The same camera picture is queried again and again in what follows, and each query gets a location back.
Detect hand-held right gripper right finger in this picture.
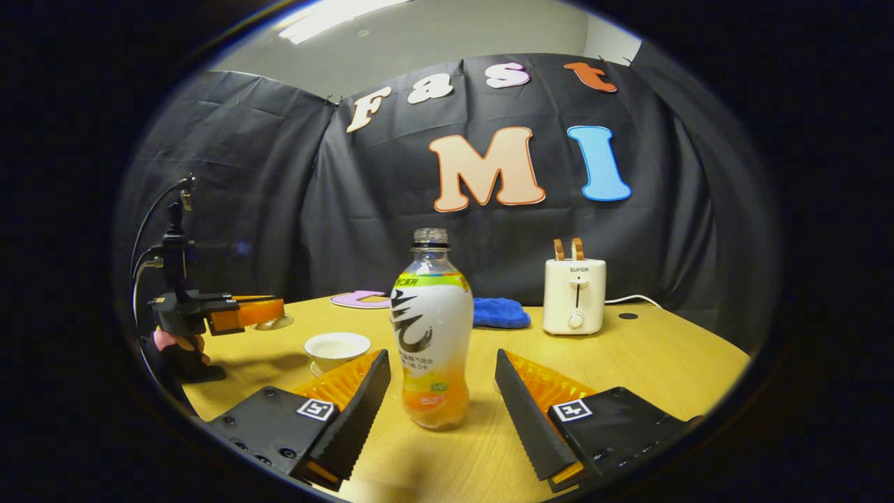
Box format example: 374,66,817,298
494,348,703,493

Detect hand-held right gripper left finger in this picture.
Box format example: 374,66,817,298
206,349,392,492

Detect white teacup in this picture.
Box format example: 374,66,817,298
305,333,372,374

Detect clear water bottle white label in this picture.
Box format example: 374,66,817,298
390,228,474,430

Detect blue towel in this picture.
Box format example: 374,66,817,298
473,298,532,329

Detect purple paper cutout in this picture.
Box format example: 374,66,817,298
330,291,392,309

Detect white toaster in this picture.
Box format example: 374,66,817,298
543,257,607,336

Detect ceiling light panel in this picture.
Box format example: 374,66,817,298
278,0,413,45

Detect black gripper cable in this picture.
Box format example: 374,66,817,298
130,177,194,279

